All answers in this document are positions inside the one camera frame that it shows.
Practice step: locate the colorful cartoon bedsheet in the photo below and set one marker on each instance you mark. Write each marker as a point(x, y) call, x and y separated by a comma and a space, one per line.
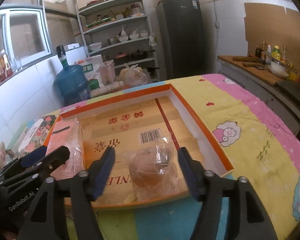
point(267, 152)

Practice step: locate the sliding window frame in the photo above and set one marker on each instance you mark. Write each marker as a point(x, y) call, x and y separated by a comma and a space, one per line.
point(23, 35)

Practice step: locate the cardboard sheet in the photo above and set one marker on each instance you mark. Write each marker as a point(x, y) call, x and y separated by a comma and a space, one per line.
point(275, 25)

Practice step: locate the plastic bag of food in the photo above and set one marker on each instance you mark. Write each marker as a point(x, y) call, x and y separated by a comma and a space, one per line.
point(133, 76)

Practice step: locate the white sack with green label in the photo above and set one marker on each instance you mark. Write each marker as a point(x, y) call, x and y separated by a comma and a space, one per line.
point(91, 67)

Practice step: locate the wooden counter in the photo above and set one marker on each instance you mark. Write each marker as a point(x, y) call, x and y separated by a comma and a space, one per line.
point(236, 71)

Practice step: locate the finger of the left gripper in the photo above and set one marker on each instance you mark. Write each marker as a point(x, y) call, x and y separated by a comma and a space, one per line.
point(45, 161)
point(30, 154)

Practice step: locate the metal shelf rack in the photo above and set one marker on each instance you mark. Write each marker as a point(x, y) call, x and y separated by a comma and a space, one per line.
point(119, 30)

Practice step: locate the yellow oil bottle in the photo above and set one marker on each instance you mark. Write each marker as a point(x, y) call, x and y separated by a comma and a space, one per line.
point(276, 53)

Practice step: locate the brown puff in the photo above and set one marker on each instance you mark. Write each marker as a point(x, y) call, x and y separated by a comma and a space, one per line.
point(152, 169)

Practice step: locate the black refrigerator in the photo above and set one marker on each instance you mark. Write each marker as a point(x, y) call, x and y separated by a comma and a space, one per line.
point(182, 35)

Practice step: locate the pink plastic bin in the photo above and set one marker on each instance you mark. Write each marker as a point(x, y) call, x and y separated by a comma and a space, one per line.
point(107, 72)

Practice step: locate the pink plush bunny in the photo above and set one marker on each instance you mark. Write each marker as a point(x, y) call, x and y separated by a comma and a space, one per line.
point(3, 155)

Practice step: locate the floral tissue box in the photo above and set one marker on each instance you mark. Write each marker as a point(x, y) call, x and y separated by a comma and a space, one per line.
point(36, 136)

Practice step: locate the white bowl on counter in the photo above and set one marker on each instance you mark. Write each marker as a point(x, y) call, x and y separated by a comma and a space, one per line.
point(278, 70)

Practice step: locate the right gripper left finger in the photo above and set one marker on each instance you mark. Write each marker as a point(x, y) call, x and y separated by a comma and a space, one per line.
point(46, 217)

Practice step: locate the pink pouch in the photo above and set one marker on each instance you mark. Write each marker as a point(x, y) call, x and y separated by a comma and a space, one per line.
point(68, 133)

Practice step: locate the orange gold shallow box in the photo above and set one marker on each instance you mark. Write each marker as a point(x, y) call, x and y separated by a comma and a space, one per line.
point(134, 120)

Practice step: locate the blue water jug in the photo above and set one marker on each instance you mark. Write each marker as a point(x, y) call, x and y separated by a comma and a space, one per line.
point(71, 80)

